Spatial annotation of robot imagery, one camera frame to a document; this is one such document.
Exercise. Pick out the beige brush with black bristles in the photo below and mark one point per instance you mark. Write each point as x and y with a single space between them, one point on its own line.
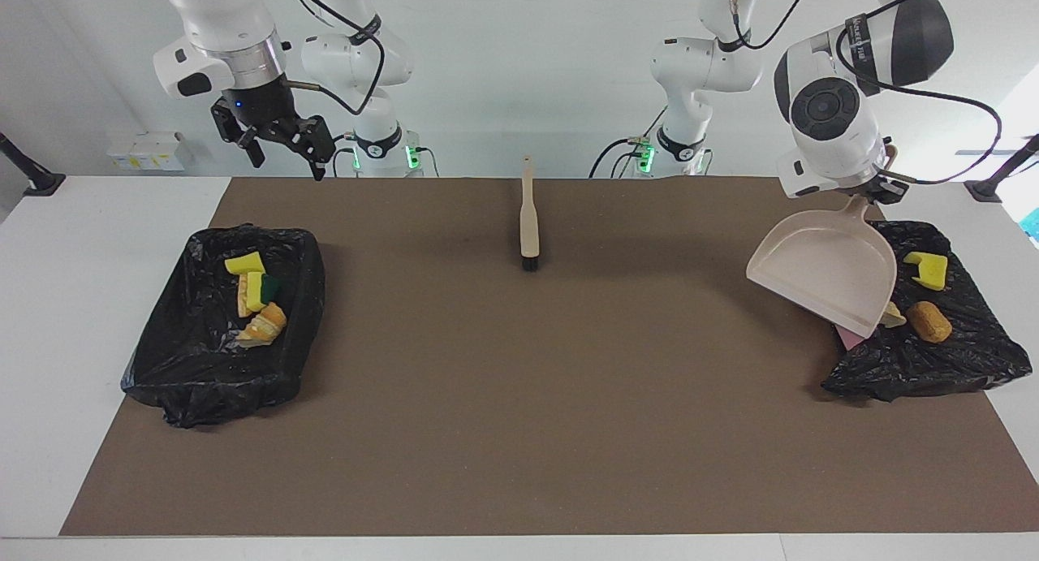
529 220

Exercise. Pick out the brown table mat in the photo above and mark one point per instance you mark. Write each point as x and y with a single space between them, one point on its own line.
519 480

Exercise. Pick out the large striped croissant piece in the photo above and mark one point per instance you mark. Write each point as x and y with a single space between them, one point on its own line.
264 327

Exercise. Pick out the white wall socket boxes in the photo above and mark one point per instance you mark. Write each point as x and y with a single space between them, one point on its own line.
150 151

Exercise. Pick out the teal object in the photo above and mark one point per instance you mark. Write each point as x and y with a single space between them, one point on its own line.
1032 224

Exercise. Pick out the pink bin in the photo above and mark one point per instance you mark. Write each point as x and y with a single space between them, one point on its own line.
848 339

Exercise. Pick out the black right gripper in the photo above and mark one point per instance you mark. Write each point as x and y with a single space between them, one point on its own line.
260 106

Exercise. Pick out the pale bread piece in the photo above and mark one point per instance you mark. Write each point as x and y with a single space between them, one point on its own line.
242 301

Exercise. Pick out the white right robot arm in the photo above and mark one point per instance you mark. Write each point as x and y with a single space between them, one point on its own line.
219 9

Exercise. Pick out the beige plastic dustpan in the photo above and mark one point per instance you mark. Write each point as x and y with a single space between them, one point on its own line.
820 261

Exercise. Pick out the notched yellow sponge piece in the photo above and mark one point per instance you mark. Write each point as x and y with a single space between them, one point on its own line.
929 270

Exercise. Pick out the green and yellow sponge piece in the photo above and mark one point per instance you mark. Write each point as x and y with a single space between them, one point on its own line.
255 291

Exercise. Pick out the crumpled black trash bag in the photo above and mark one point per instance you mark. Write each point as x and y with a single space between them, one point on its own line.
974 358

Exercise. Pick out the brown bread roll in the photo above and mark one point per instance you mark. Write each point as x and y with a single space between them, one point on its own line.
929 321

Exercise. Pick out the small yellow sponge piece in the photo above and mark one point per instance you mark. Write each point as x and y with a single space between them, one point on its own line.
243 264

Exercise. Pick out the small striped croissant piece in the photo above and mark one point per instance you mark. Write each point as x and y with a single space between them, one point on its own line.
893 317

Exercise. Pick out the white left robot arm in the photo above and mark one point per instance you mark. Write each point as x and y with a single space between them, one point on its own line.
848 159

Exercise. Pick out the black camera stand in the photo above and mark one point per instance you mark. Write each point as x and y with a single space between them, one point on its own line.
40 183
986 190

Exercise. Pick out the black bag lined bin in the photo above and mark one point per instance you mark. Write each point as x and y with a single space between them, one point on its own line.
187 374

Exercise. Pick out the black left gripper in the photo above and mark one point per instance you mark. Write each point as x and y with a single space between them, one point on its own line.
885 191

